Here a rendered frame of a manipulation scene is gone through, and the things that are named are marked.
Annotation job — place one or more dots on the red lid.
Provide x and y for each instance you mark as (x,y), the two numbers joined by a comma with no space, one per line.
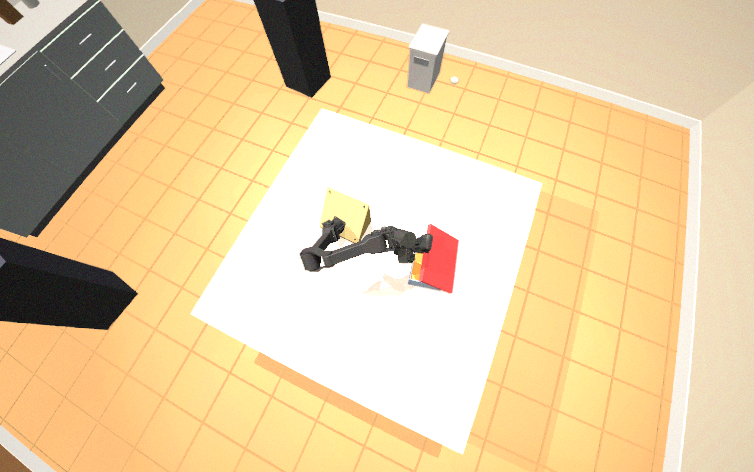
(439,265)

